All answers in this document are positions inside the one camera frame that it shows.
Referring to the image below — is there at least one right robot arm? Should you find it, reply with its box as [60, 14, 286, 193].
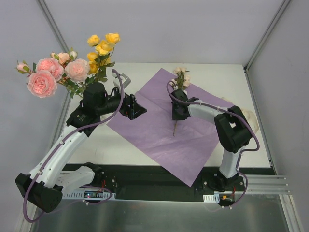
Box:
[169, 89, 253, 192]

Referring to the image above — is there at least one right aluminium frame post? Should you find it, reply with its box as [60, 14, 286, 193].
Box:
[244, 0, 293, 73]

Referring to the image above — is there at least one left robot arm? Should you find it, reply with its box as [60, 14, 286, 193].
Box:
[15, 83, 147, 213]

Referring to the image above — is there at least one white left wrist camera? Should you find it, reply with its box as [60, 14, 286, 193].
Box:
[112, 73, 131, 89]

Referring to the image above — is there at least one aluminium frame post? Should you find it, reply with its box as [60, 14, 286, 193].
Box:
[244, 0, 293, 73]
[36, 0, 69, 52]

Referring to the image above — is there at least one pink and purple wrapping paper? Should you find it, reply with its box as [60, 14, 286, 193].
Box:
[107, 69, 219, 186]

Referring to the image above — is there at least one left aluminium frame post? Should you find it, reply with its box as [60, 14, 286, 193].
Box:
[36, 0, 69, 52]

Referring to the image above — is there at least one peach flower bunch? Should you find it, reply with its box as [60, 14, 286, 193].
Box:
[169, 67, 191, 136]

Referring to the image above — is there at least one pink flower stem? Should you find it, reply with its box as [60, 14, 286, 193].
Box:
[15, 57, 90, 98]

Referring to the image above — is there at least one yellow flower bunch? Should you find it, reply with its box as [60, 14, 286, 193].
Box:
[86, 33, 121, 84]

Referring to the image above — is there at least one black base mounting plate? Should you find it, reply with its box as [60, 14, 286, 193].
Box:
[62, 162, 277, 203]

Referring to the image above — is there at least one cream ribbon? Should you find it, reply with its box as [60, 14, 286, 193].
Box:
[221, 96, 260, 133]

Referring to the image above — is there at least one aluminium front rail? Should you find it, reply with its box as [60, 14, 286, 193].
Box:
[247, 175, 292, 195]

